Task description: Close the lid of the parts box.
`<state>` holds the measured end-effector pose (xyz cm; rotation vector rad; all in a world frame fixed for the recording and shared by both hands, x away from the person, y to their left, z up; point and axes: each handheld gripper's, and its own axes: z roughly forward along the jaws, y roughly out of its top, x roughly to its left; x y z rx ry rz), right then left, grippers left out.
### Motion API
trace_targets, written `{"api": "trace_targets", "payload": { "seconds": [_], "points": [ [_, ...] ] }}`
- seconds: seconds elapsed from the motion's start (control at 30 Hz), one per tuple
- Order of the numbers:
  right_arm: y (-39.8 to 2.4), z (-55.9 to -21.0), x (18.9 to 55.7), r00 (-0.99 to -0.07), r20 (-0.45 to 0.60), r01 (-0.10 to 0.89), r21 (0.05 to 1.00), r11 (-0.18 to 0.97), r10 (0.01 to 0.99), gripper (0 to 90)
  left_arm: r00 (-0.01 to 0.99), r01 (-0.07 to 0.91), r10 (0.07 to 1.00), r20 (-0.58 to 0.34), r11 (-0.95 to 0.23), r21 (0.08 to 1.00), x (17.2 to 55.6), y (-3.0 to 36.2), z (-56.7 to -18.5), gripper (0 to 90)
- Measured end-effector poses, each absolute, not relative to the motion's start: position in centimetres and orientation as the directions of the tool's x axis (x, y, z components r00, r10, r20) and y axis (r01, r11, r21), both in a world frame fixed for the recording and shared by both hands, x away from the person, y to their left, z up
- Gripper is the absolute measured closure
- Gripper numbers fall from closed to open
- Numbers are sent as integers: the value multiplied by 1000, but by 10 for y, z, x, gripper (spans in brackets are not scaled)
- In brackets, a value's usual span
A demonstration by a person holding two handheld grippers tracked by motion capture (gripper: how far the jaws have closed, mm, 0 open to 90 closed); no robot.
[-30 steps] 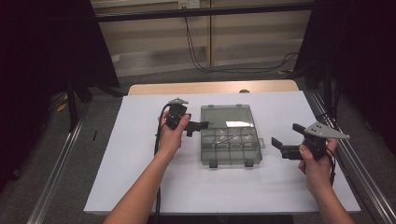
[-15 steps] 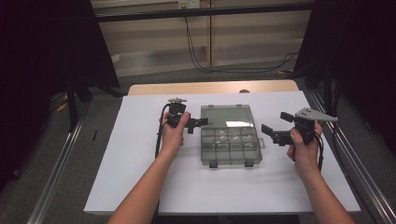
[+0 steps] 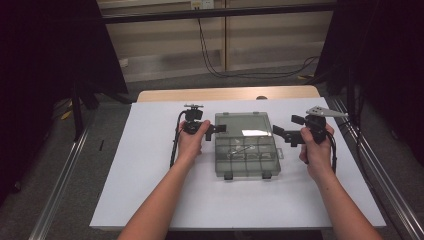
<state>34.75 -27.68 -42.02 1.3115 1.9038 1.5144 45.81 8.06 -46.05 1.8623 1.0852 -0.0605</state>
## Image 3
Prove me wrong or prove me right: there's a metal floor rail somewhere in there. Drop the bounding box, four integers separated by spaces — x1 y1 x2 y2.
35 128 90 240
332 97 424 240

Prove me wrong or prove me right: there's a black curtain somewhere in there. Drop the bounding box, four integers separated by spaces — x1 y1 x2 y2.
0 0 130 203
314 0 424 158

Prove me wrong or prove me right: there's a white wall socket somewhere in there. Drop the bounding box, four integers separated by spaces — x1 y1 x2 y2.
190 0 215 10

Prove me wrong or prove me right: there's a black wall socket cable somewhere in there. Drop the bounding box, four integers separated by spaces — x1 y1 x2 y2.
197 18 320 80

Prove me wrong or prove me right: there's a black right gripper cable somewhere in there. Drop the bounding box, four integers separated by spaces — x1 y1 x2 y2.
327 130 338 175

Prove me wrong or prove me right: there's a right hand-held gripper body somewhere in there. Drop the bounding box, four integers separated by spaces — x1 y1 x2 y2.
304 105 350 145

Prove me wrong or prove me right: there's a transparent grey plastic compartment box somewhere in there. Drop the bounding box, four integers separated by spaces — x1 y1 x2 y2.
214 111 282 181

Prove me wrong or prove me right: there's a small metal part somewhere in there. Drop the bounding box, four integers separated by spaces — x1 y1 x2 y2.
228 145 256 158

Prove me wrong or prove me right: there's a person's left hand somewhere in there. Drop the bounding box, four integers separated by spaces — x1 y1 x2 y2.
176 119 212 163

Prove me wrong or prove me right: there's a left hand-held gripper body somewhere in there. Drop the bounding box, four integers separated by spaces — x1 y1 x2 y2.
182 103 205 136

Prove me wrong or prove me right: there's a person's right hand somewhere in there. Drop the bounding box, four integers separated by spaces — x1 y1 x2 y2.
298 123 336 183

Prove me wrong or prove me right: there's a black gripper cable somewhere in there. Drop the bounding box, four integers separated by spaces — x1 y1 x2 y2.
169 110 187 169
327 130 338 175

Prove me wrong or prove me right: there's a black stand post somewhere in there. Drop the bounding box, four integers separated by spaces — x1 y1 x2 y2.
71 78 85 142

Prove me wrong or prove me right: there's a wooden table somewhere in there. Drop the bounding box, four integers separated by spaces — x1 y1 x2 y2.
137 85 321 103

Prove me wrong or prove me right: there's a black horizontal bar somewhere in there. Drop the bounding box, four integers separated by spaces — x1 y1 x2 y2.
101 2 336 25

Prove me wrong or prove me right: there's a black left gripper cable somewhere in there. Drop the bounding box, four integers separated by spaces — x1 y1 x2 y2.
169 110 187 169

